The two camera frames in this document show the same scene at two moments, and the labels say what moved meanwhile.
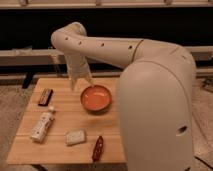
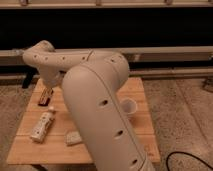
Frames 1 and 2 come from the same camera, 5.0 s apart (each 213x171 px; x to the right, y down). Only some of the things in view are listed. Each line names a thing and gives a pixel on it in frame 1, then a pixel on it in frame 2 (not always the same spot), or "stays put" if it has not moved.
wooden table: [62, 126] stays put
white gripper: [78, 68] -> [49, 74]
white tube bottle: [38, 133] stays put
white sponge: [75, 136] stays put
